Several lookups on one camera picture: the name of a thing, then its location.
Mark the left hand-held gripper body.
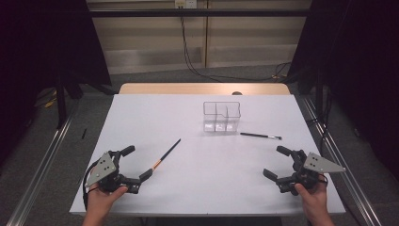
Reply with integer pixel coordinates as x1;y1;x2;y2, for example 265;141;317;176
84;150;142;194

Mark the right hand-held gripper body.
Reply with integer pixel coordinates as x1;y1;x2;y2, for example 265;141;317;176
277;149;347;196

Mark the black makeup brush orange ferrule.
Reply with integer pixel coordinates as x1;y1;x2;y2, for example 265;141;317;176
152;137;183;171

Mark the black makeup brush silver ferrule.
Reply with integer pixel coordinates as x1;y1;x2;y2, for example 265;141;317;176
239;132;282;140

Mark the clear plastic organizer box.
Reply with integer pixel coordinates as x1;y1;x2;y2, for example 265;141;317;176
202;101;242;134

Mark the person's left hand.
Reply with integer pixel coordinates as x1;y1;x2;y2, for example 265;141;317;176
86;185;129;216

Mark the person's right hand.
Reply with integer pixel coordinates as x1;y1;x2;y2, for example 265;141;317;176
294;175;330;216

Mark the white table cover sheet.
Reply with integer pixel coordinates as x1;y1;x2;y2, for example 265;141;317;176
69;93;346;218

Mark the wooden table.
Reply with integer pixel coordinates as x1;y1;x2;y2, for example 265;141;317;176
118;82;291;96

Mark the dark curtain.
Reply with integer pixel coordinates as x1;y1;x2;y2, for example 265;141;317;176
286;0;399;180
0;0;112;164

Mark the left hand-held gripper cable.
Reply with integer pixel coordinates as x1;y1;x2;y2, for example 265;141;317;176
82;160;99;211

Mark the aluminium floor rail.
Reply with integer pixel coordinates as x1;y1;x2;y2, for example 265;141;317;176
6;103;79;226
302;95;382;226

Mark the black metal stand post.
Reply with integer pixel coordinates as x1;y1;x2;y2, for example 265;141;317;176
56;72;69;130
314;69;324;121

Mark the black hanging wall cable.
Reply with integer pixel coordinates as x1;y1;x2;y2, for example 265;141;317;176
179;8;292;83

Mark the black horizontal frame bar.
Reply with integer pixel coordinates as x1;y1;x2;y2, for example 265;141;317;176
88;8;311;18

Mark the white wall socket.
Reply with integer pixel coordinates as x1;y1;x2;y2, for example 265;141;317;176
174;0;198;9

